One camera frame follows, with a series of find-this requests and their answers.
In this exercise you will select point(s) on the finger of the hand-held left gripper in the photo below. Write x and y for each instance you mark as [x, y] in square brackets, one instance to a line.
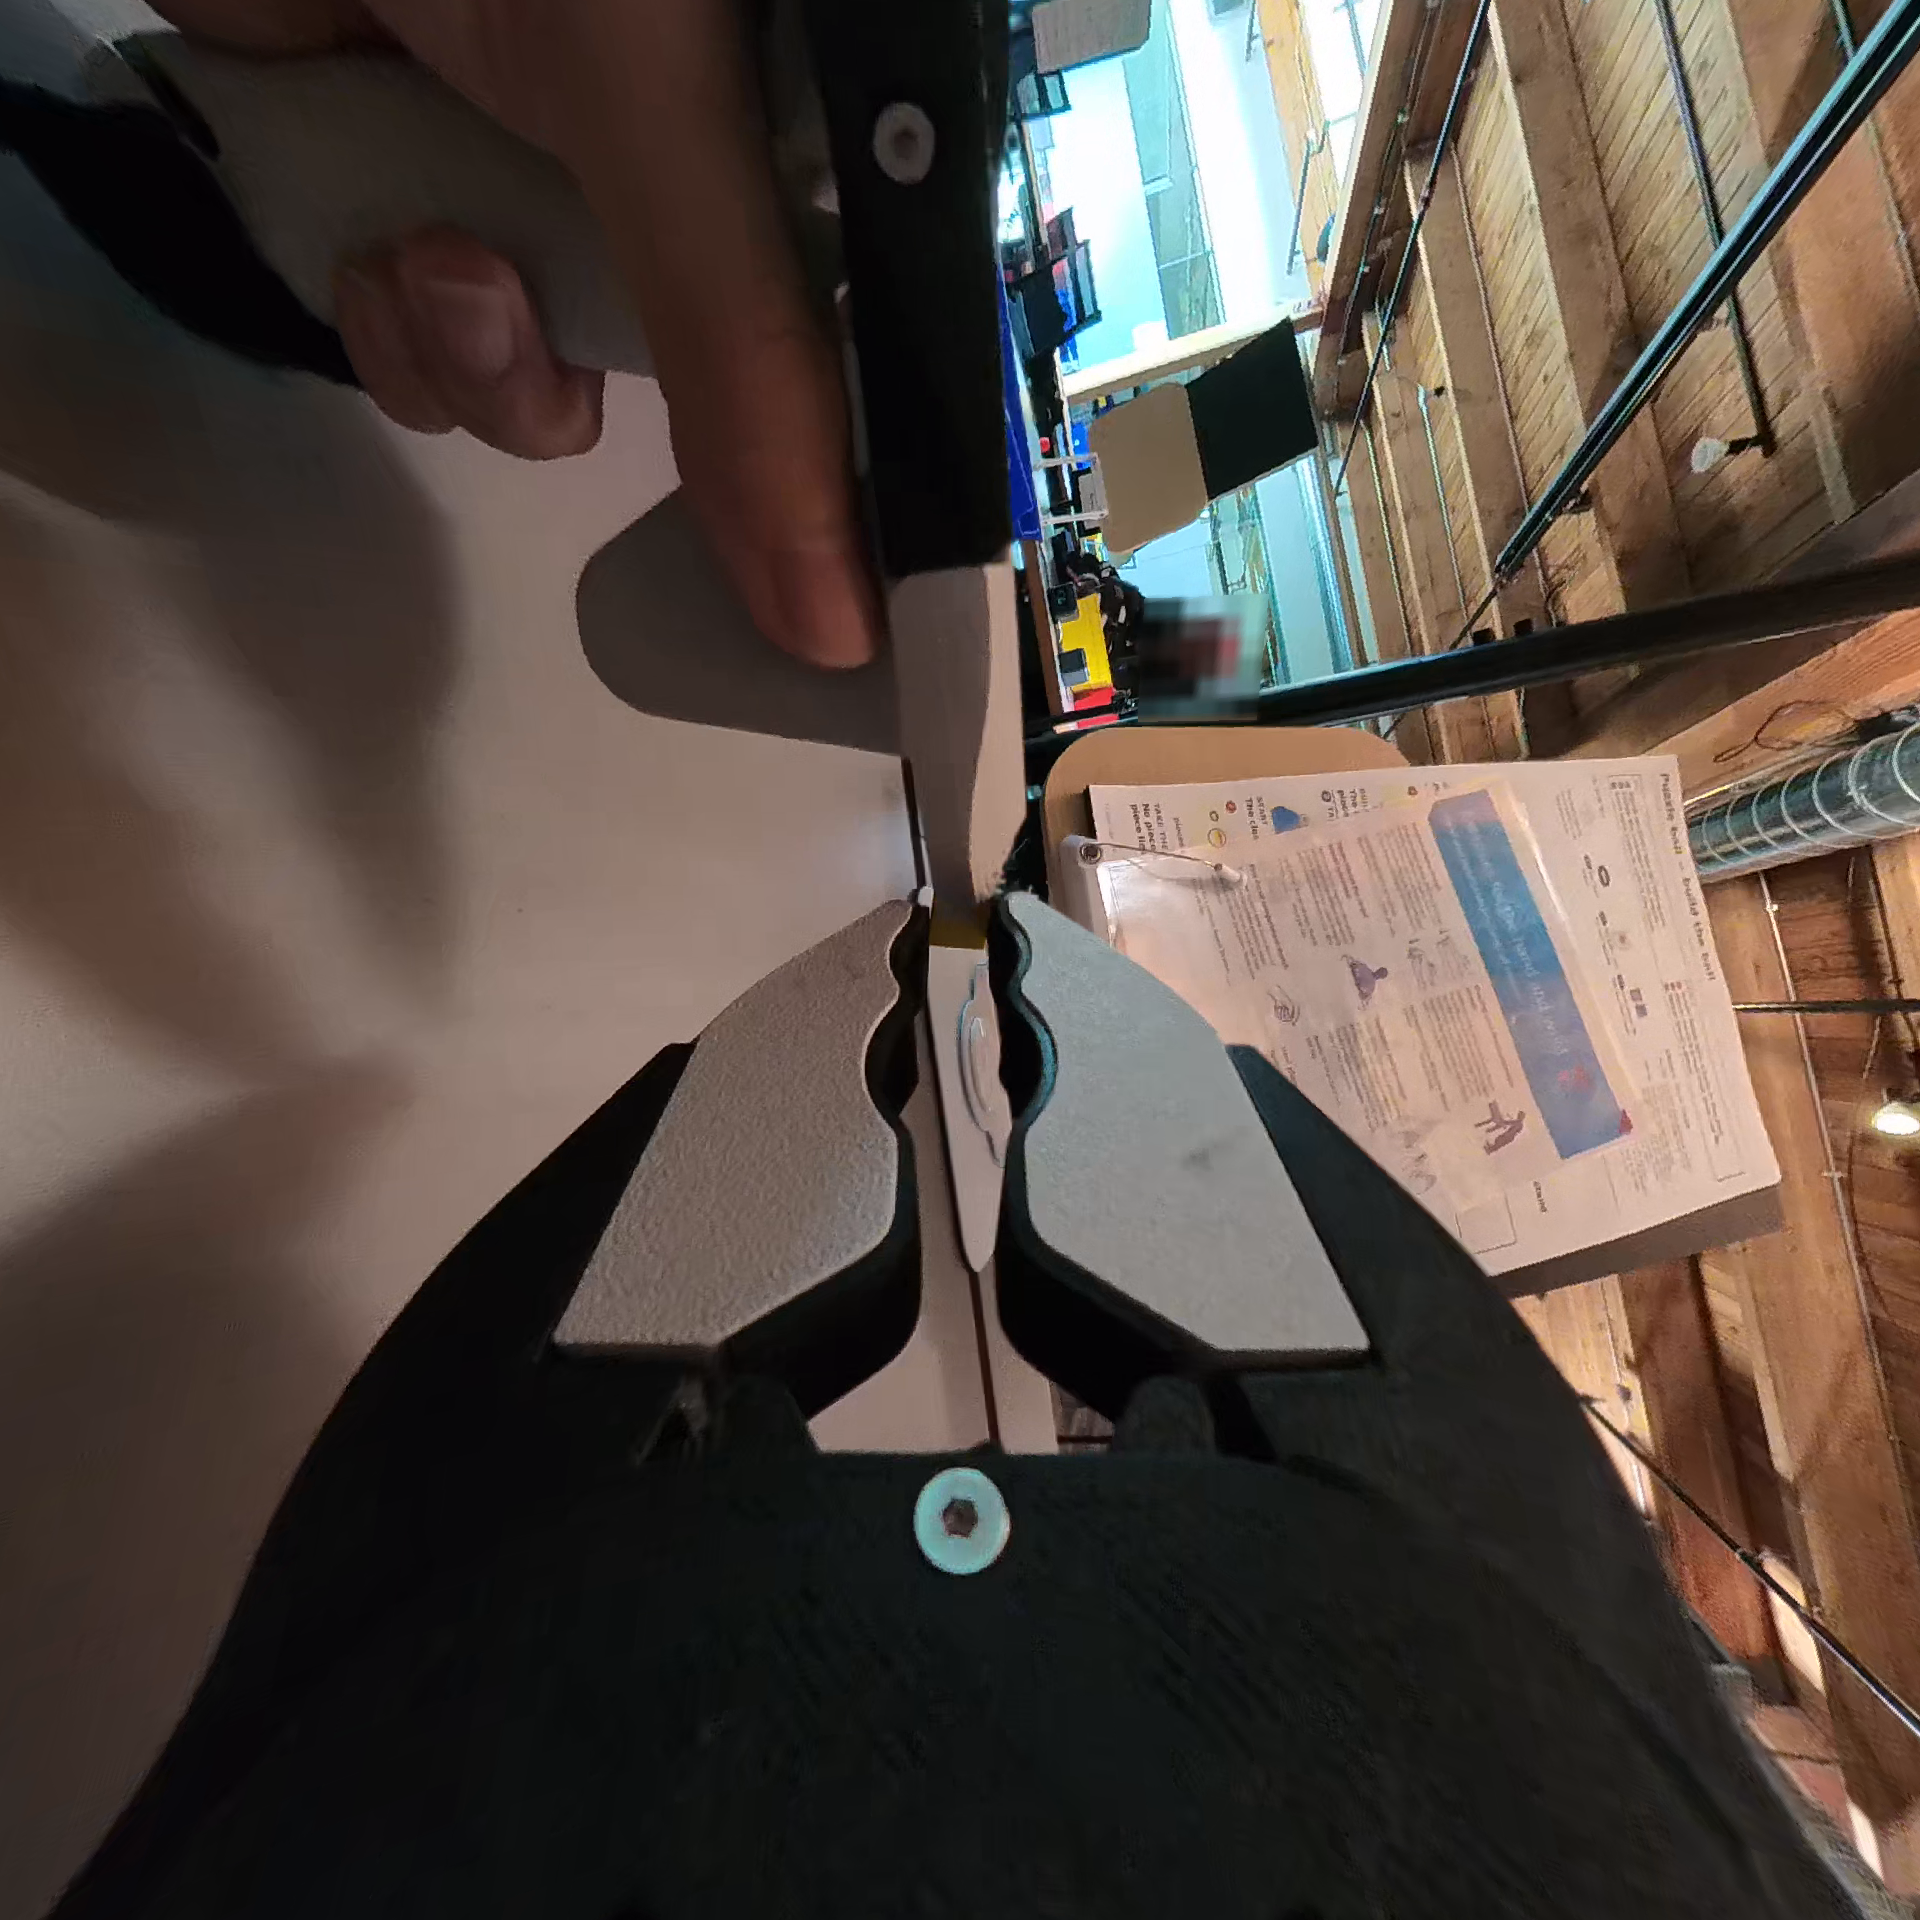
[704, 662]
[962, 721]

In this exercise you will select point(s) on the black and tan divider panel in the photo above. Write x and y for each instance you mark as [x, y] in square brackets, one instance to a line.
[1254, 405]

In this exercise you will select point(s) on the white spot lamp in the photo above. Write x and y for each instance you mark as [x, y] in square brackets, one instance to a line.
[1711, 453]

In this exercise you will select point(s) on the silver ventilation duct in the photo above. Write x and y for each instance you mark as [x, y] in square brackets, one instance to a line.
[1816, 804]

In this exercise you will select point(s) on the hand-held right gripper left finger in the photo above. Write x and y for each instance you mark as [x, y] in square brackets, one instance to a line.
[750, 1172]

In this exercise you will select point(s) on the black metal pole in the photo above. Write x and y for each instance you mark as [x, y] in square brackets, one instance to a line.
[1651, 635]

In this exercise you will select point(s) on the black ceiling track rail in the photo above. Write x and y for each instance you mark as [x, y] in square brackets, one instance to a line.
[1680, 311]

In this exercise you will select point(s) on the glowing ceiling lamp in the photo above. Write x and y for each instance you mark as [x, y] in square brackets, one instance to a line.
[1898, 1118]

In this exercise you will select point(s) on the printed instruction sheets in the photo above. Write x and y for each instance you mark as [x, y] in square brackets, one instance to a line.
[1349, 1051]

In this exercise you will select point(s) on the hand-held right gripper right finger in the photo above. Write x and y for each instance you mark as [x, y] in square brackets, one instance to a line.
[1171, 1172]

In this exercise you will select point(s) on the person's left hand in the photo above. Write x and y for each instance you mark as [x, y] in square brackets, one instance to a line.
[675, 150]

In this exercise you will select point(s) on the wooden document stand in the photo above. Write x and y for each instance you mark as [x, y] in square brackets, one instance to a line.
[1202, 750]

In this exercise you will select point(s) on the grey desk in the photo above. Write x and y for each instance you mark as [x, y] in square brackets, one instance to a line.
[300, 750]

